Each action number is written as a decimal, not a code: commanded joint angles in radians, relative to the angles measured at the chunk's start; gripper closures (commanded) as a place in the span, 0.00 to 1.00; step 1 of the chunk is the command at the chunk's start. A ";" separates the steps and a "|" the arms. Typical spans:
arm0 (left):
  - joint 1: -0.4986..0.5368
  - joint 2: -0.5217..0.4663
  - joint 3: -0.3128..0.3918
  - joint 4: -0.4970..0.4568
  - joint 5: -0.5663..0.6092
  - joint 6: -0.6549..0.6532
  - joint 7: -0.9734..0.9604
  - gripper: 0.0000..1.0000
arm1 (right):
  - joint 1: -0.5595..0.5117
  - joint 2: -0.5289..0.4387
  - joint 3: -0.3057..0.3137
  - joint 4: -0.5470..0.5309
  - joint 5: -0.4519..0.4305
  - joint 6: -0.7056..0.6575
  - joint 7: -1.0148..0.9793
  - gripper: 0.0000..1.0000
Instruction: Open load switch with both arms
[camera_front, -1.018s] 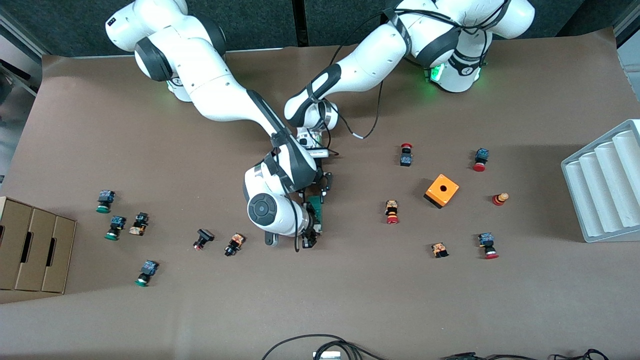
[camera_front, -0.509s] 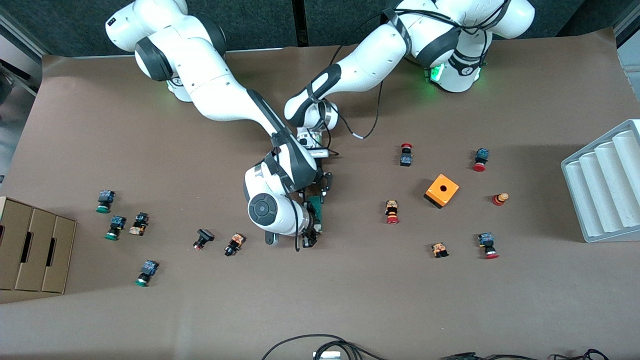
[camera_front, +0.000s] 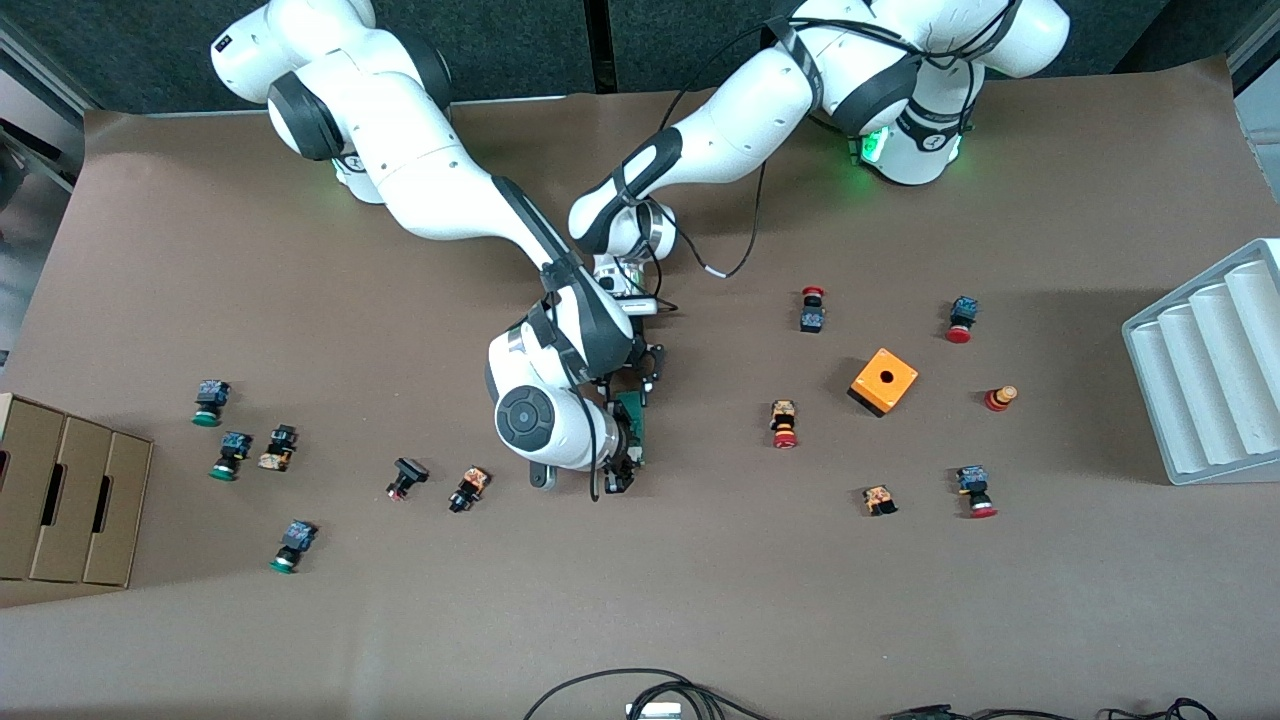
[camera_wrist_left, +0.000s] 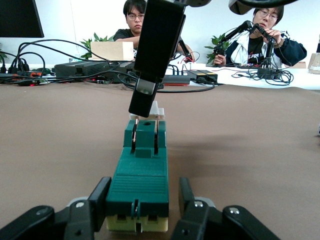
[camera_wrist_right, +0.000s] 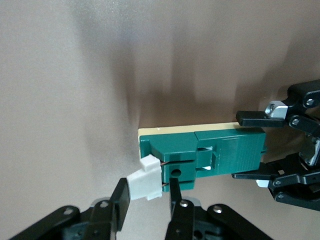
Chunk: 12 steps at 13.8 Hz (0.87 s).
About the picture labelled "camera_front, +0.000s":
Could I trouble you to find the brown paper table cover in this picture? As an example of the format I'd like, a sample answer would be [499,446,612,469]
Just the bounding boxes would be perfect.
[0,55,1280,720]

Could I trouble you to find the black square button red block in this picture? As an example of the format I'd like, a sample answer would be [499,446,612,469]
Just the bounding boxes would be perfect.
[385,457,431,502]

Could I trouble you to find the green push button blue block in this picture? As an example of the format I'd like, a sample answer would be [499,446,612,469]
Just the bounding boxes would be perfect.
[268,519,319,575]
[208,431,253,482]
[191,379,232,428]

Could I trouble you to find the grey ribbed plastic tray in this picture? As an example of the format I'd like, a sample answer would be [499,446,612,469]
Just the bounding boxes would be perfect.
[1121,238,1280,487]

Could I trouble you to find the brown cardboard box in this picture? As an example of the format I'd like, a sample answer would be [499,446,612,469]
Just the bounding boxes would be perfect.
[0,392,154,589]

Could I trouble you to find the grey aluminium beam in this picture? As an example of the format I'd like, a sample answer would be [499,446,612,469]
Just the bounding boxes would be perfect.
[0,20,101,196]

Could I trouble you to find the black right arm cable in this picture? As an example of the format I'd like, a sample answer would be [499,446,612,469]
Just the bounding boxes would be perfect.
[583,375,603,503]

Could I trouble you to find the black looped table cable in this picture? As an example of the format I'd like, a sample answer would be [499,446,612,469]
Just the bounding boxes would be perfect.
[522,668,776,720]

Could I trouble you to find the black vertical panel post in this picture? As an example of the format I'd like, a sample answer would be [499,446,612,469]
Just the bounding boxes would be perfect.
[588,0,613,96]

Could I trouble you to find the orange button enclosure box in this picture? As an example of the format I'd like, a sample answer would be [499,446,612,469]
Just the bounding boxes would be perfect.
[847,347,919,418]

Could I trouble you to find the thin black edge cable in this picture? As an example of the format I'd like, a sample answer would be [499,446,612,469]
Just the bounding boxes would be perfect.
[882,698,1219,720]

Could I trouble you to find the grey metal frame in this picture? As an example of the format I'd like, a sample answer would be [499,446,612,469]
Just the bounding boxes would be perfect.
[1228,20,1280,191]

